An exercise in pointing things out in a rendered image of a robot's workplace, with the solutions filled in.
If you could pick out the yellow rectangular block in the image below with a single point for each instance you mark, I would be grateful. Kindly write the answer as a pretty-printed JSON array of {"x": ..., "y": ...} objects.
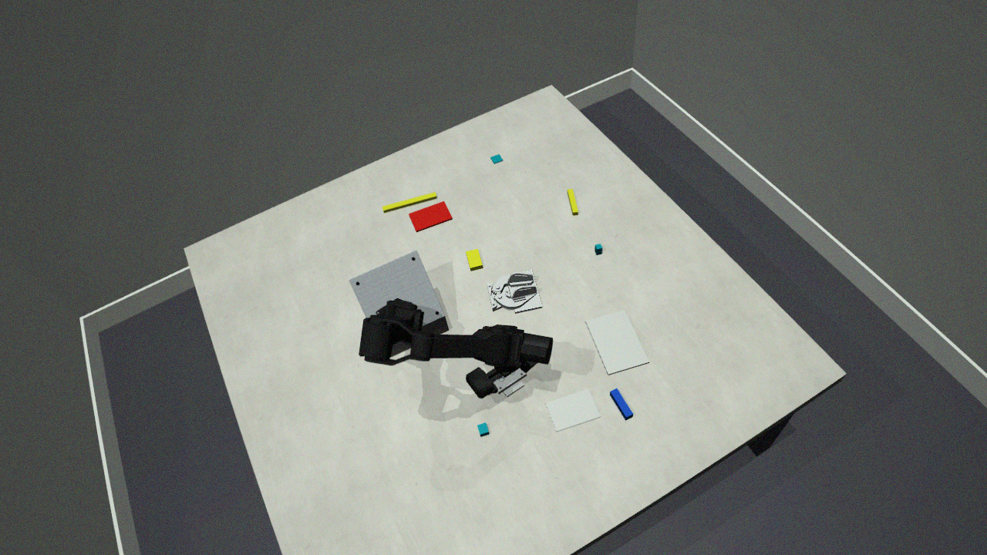
[{"x": 474, "y": 260}]

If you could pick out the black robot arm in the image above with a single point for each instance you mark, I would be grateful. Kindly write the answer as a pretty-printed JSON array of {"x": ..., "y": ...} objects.
[{"x": 401, "y": 321}]

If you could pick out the red flat rectangular plate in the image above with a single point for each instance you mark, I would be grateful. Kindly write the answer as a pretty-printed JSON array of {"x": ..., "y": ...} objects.
[{"x": 430, "y": 216}]

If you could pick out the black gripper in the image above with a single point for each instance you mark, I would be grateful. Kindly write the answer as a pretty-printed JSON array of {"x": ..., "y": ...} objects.
[{"x": 483, "y": 384}]

